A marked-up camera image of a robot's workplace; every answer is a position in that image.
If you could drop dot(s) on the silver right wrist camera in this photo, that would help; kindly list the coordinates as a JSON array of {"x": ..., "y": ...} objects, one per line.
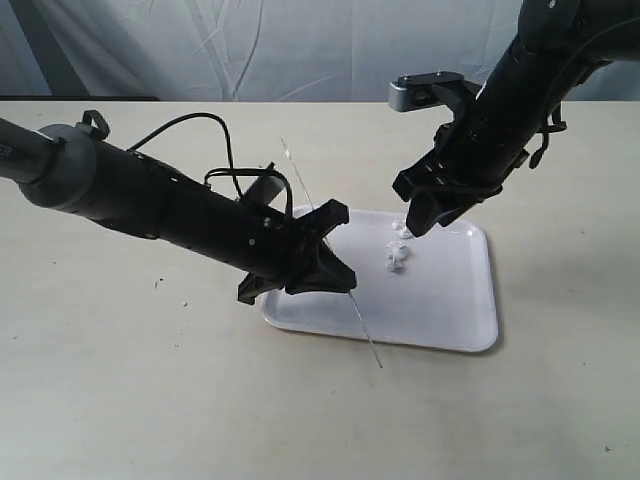
[{"x": 442, "y": 88}]

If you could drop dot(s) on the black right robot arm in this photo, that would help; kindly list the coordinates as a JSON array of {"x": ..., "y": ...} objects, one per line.
[{"x": 558, "y": 46}]

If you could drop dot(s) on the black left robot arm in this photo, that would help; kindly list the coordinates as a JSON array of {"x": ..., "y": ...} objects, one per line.
[{"x": 74, "y": 169}]

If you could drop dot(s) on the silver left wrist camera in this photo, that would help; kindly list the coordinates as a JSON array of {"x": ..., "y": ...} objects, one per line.
[{"x": 267, "y": 184}]

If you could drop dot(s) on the grey backdrop curtain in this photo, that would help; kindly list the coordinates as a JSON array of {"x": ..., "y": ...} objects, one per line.
[{"x": 244, "y": 51}]

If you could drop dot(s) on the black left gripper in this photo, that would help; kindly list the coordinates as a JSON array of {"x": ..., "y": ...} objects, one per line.
[{"x": 269, "y": 248}]

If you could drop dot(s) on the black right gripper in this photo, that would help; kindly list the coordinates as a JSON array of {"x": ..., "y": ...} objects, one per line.
[{"x": 471, "y": 157}]

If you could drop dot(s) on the white rectangular plastic tray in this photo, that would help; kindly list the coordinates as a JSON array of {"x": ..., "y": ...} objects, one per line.
[{"x": 443, "y": 299}]

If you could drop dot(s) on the white foam piece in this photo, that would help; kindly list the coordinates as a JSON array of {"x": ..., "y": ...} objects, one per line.
[
  {"x": 397, "y": 249},
  {"x": 394, "y": 262},
  {"x": 401, "y": 230}
]

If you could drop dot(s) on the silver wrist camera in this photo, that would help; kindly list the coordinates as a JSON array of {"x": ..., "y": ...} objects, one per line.
[
  {"x": 442, "y": 88},
  {"x": 267, "y": 184}
]

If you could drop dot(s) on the thin metal skewer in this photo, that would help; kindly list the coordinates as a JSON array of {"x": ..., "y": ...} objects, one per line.
[{"x": 362, "y": 321}]

